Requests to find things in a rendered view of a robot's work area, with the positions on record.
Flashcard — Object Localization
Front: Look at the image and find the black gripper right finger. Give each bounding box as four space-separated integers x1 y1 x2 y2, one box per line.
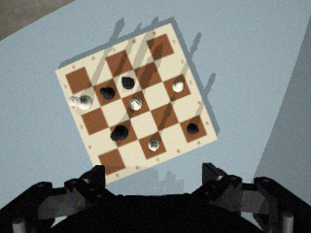
179 162 311 233

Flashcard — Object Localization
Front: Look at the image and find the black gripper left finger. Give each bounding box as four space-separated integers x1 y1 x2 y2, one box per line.
0 165 126 233

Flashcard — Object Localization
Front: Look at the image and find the brown and cream chessboard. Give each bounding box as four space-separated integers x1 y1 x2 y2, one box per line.
55 23 218 184

